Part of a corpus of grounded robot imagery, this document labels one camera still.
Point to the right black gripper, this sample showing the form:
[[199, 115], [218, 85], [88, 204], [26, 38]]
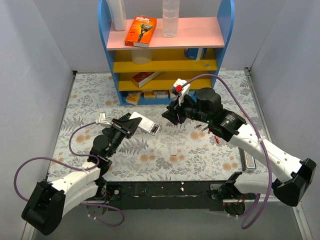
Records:
[[180, 110]]

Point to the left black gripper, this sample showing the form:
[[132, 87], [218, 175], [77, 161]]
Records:
[[121, 128]]

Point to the white remote control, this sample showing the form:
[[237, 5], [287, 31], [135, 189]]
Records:
[[145, 124]]

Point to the white battery cover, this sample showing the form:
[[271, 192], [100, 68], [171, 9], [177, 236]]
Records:
[[173, 150]]

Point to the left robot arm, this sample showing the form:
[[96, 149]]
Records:
[[50, 201]]

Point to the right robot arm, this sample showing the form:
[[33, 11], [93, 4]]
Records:
[[293, 176]]

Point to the black remote control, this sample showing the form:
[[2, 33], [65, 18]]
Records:
[[124, 117]]

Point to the yellow small box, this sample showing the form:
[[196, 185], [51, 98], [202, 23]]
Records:
[[133, 97]]

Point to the floral table mat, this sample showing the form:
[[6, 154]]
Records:
[[143, 157]]

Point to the red battery lower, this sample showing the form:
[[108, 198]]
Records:
[[217, 139]]

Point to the red white long box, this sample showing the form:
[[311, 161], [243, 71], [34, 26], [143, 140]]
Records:
[[142, 78]]

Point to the blue shelf unit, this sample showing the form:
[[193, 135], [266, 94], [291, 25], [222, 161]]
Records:
[[213, 33]]

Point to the blue white can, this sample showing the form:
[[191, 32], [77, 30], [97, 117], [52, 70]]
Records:
[[195, 53]]

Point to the white plastic cup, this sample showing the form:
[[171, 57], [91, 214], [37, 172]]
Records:
[[142, 56]]

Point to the orange razor box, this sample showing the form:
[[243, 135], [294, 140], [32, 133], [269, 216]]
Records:
[[141, 32]]

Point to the clear plastic bottle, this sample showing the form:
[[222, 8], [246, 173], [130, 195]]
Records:
[[170, 17]]

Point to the white bottle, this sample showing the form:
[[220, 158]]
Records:
[[118, 13]]

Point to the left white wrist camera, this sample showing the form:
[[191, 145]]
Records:
[[103, 119]]

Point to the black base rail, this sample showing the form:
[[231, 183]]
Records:
[[162, 195]]

